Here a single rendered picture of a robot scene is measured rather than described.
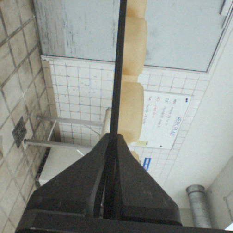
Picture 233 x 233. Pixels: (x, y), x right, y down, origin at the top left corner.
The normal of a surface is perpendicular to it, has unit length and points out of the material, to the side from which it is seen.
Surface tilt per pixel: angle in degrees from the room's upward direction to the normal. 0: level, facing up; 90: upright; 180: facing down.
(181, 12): 90
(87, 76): 90
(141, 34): 90
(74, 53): 90
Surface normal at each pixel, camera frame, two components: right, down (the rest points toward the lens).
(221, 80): -0.07, 0.67
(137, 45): -0.03, 0.26
